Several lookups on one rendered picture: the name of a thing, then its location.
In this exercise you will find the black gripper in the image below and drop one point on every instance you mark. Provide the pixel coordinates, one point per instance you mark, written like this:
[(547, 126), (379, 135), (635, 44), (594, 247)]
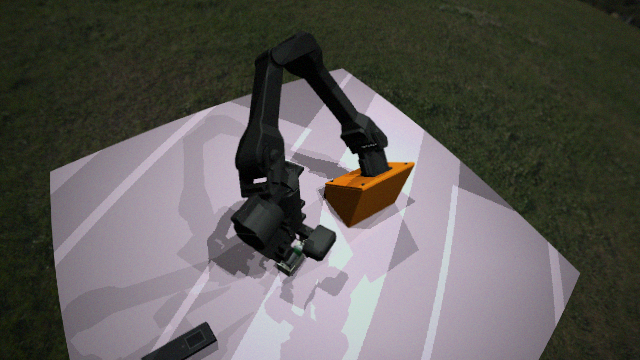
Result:
[(318, 241)]

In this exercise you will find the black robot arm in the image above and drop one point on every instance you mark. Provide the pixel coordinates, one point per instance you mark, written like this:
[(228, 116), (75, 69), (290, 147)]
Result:
[(261, 152)]

